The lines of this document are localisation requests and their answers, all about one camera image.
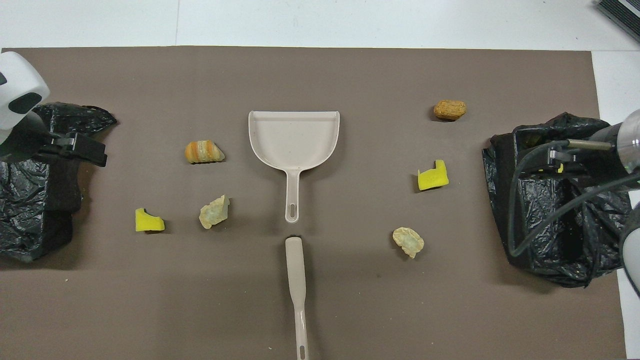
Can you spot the beige hand brush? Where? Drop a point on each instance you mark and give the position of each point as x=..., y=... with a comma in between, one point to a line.
x=295, y=270

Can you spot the small yellow sponge piece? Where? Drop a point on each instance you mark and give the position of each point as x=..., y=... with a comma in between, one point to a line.
x=146, y=222

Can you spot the notched yellow sponge piece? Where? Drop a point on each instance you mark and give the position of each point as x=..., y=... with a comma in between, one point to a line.
x=433, y=178

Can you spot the black bag bin, pink item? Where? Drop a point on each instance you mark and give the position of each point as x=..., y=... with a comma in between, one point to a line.
x=25, y=210

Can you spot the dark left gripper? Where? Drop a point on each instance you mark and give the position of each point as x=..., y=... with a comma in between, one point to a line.
x=25, y=140

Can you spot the pale dumpling toy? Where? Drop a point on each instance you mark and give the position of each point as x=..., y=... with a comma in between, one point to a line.
x=409, y=241
x=214, y=212

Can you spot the brown table mat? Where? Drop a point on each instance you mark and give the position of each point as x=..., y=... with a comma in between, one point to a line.
x=350, y=65

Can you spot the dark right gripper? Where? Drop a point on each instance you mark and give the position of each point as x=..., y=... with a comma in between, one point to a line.
x=602, y=162

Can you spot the brown nugget toy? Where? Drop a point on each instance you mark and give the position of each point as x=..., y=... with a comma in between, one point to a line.
x=449, y=109

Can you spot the orange striped croissant toy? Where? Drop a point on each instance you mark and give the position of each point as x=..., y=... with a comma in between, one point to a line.
x=202, y=151

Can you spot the dark ribbed panel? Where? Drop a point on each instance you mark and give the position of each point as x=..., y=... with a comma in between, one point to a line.
x=622, y=15

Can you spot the beige plastic dustpan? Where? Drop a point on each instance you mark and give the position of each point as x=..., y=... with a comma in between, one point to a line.
x=294, y=140

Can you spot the black bag bin, yellow wedge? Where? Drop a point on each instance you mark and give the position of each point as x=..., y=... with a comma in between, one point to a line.
x=550, y=240

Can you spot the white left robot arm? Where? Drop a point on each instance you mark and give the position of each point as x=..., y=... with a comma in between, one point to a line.
x=22, y=75

